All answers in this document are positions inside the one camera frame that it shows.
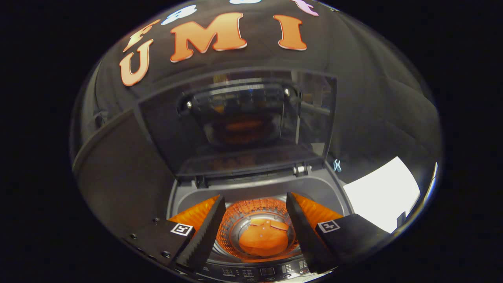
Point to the small light blue clip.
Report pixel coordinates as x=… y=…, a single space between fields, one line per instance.
x=337 y=165

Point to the black backdrop cloth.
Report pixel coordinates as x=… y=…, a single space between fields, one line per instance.
x=373 y=98

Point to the yellow polo shirt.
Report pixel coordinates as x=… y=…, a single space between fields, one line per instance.
x=263 y=239

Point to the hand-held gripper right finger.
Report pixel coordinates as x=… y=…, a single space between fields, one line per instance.
x=304 y=236

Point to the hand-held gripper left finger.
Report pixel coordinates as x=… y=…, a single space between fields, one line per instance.
x=204 y=236

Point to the white side platform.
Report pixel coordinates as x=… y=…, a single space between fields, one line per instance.
x=385 y=192

